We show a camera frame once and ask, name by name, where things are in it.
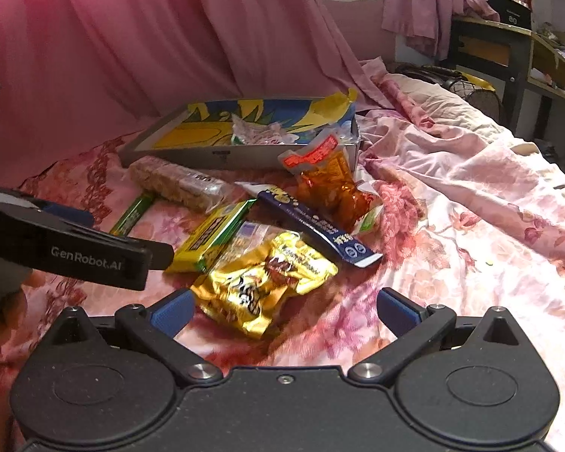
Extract black mesh fan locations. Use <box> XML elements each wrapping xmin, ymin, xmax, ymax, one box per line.
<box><xmin>392</xmin><ymin>62</ymin><xmax>504</xmax><ymax>122</ymax></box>

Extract thin green snack bar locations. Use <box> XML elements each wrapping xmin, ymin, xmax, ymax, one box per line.
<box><xmin>109</xmin><ymin>192</ymin><xmax>156</xmax><ymax>237</ymax></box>

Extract yellow green snack box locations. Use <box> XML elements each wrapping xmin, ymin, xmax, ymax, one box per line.
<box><xmin>166</xmin><ymin>199</ymin><xmax>256</xmax><ymax>273</ymax></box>

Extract grey tray with corn print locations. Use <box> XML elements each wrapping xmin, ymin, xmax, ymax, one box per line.
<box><xmin>119</xmin><ymin>89</ymin><xmax>360</xmax><ymax>170</ymax></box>

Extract clear pack of nut bars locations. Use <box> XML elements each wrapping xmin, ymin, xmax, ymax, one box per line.
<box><xmin>128</xmin><ymin>156</ymin><xmax>235</xmax><ymax>213</ymax></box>

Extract small mauve curtain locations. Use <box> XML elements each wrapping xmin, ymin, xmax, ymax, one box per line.
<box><xmin>382</xmin><ymin>0</ymin><xmax>500</xmax><ymax>60</ymax></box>

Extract large pink curtain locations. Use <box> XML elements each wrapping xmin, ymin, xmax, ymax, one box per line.
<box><xmin>0</xmin><ymin>0</ymin><xmax>387</xmax><ymax>187</ymax></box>

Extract orange snack bag red top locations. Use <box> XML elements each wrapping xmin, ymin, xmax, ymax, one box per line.
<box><xmin>278</xmin><ymin>127</ymin><xmax>377</xmax><ymax>233</ymax></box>

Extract cream pillow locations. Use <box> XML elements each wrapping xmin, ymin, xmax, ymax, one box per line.
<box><xmin>387</xmin><ymin>73</ymin><xmax>515</xmax><ymax>143</ymax></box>

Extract black box on desk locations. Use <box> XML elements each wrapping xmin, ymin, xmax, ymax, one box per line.
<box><xmin>488</xmin><ymin>0</ymin><xmax>532</xmax><ymax>31</ymax></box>

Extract pink floral bed sheet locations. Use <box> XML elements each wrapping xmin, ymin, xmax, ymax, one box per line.
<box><xmin>0</xmin><ymin>58</ymin><xmax>565</xmax><ymax>452</ymax></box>

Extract yellow crinkled snack bag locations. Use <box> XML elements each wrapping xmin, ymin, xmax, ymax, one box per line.
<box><xmin>191</xmin><ymin>221</ymin><xmax>339</xmax><ymax>339</ymax></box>

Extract dark blue snack stick pack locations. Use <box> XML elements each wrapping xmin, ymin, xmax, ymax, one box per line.
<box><xmin>237</xmin><ymin>182</ymin><xmax>383</xmax><ymax>268</ymax></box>

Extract dark wooden desk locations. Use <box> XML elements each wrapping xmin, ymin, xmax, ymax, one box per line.
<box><xmin>444</xmin><ymin>14</ymin><xmax>565</xmax><ymax>176</ymax></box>

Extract clear candy bag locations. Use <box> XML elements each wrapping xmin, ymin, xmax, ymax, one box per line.
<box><xmin>231</xmin><ymin>115</ymin><xmax>300</xmax><ymax>145</ymax></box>

